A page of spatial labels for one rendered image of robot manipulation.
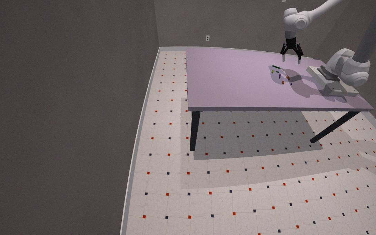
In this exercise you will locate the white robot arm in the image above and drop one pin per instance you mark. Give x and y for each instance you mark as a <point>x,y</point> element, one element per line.
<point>351,67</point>

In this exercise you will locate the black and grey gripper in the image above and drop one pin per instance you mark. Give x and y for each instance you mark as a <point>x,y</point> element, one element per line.
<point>291,44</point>

